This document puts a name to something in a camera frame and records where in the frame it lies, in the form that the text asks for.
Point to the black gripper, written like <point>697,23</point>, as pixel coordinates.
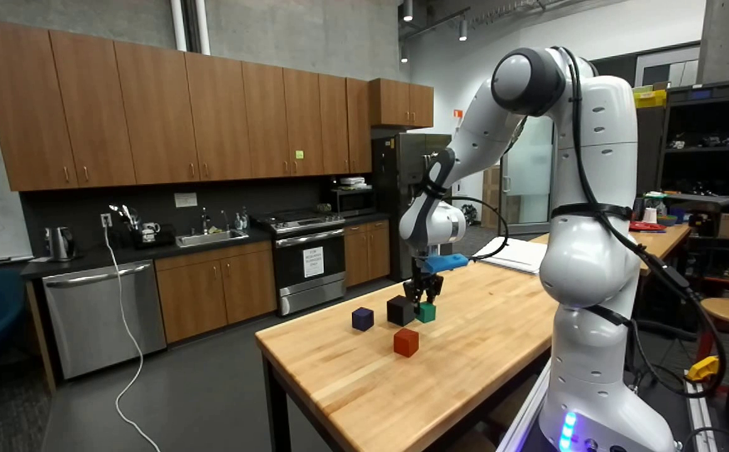
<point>417,276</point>

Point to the green block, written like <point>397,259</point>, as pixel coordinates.
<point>426,314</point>

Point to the purple block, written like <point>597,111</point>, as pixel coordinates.
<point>362,320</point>

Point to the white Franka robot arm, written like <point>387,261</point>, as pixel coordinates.
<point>591,266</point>

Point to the black block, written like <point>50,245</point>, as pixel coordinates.
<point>400,313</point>

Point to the orange block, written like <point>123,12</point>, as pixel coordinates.
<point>406,342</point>

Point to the narrow wooden base cabinet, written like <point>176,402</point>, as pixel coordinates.
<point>368,254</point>

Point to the white paper sheet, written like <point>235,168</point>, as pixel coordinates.
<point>516,254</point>

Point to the black refrigerator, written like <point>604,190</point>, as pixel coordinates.
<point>389,185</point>

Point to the stainless steel oven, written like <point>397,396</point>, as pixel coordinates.
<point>310,266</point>

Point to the microwave oven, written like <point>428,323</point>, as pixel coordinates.
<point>353,199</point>

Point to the wide wooden base cabinet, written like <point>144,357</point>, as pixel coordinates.
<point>215,292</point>

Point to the steel kitchen sink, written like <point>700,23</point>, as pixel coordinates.
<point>210,239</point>

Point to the kitchen faucet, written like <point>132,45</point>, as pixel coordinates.
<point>206,225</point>

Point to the red flat item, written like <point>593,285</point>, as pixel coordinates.
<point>643,226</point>

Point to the white cup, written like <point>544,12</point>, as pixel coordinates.
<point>653,210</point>

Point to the coffee maker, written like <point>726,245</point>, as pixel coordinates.
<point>142,230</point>

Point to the yellow clamp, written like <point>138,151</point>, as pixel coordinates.
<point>702,367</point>

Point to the black storage shelf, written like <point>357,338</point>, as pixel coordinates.
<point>718,167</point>

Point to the stainless steel dishwasher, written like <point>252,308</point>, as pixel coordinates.
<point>100,323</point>

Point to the black kitchen countertop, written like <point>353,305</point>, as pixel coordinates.
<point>97,259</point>

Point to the white ceiling pipes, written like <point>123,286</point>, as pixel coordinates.
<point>188,27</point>

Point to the steel kettle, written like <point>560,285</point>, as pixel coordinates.
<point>61,245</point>

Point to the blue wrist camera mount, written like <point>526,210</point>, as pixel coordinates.
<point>449,261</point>

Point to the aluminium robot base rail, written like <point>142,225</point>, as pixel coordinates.
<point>520,422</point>

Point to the black table frame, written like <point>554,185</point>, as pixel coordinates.
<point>276,410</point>

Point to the small wooden wall cabinet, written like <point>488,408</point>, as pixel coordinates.
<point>402,103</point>

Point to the white wall outlet plate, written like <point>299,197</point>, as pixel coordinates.
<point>187,199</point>

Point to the wooden wall cabinets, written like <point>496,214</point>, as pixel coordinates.
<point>171,117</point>

